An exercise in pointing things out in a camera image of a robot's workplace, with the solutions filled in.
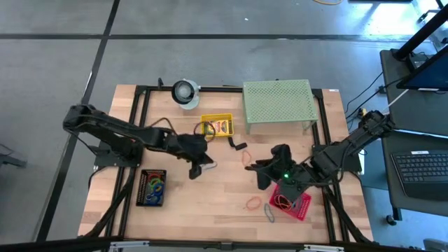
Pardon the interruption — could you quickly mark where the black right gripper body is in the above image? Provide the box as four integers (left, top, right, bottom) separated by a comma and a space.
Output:
271, 159, 318, 204

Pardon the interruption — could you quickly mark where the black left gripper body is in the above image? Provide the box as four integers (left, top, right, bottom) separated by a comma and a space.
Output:
173, 132, 211, 166

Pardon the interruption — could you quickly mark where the red plastic basket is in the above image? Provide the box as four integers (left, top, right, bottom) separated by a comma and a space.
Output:
268, 184, 312, 222

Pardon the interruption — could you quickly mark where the yellow Crayola crayon box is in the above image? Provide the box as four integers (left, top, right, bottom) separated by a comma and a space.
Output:
209, 119, 234, 137

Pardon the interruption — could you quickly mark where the yellow plastic basket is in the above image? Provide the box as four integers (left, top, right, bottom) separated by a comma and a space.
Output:
199, 112, 235, 139

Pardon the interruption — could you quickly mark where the black plastic basket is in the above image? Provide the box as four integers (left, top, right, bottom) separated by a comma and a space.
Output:
135, 169, 167, 207

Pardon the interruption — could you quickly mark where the green perforated metal shelf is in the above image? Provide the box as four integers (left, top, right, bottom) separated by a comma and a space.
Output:
242, 79, 319, 135

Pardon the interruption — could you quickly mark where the black keyboard desk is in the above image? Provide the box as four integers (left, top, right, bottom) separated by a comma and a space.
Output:
381, 129, 448, 221

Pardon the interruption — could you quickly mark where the light blue rubber band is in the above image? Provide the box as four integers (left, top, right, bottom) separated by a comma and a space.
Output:
263, 203, 276, 224

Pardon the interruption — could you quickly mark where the black crossbeam with silver brackets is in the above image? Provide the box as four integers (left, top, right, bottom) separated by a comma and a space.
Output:
0, 237, 448, 252

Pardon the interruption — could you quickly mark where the black keyboard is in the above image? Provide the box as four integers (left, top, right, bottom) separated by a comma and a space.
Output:
391, 150, 448, 202

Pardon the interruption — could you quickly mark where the black computer screen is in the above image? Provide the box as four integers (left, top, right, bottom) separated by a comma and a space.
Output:
396, 45, 448, 92

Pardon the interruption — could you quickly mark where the gray chair leg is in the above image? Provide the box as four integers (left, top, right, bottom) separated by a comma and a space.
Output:
0, 143, 28, 169

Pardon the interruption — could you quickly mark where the black monitor pole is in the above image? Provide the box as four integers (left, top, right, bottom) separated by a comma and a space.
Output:
391, 6, 448, 61

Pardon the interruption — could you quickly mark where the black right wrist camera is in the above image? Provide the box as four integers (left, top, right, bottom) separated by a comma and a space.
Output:
271, 143, 293, 165

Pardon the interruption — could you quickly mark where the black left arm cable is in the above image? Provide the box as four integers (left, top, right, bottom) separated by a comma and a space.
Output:
148, 117, 217, 141

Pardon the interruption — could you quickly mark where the black floor cable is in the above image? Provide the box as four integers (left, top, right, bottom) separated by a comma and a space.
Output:
344, 71, 400, 122

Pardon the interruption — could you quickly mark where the white cable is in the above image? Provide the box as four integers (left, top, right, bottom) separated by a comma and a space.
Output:
383, 89, 410, 113

